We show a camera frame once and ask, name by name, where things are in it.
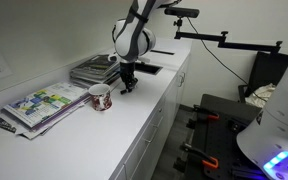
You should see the black clamp orange handle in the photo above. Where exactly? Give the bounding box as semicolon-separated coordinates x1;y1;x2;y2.
180;142;219;170
193;104;220;122

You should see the black chair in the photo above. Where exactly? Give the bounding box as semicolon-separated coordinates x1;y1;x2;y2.
238;51;288;103

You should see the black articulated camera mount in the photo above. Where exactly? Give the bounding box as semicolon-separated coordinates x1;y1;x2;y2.
173;18;284;54

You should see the purple edged booklet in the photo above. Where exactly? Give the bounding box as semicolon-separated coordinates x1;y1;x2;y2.
30;94;92;131

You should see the black camera cable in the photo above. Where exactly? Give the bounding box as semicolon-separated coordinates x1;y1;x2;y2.
186;17;252;86

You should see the colourful chart brochure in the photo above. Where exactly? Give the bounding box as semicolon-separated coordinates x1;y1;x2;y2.
1;82;89;129

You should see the white paper pile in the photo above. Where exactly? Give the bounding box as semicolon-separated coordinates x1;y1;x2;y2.
0;99;86;141

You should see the dark cover magazine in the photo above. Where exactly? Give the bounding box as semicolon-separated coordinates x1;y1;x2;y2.
71;54;121;78

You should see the metal drawer handle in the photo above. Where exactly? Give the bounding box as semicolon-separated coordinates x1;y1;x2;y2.
144;115;165;145

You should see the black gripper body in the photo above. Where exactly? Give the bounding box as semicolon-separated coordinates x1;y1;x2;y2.
119;61;136;79

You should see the black printed card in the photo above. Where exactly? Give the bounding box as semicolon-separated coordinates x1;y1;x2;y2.
0;117;18;134

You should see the white cabinet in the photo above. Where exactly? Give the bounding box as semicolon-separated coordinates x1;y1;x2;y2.
108;54;192;180

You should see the cream crumpled bag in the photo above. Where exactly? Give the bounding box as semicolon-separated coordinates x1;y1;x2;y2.
244;83;277;109

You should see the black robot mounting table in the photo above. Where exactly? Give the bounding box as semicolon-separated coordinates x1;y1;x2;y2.
173;93;268;180

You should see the magazine stack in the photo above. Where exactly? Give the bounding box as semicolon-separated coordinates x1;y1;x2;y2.
69;63;122;90

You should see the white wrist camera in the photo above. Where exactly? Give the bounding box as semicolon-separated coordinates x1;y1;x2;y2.
107;53;119;63

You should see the black stereo camera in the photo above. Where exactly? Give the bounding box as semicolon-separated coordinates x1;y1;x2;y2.
164;6;201;19

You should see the metal cabinet door handle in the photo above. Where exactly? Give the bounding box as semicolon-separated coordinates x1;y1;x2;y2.
178;71;186;89

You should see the red and white patterned mug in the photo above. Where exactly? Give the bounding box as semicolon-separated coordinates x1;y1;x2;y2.
88;83;113;112

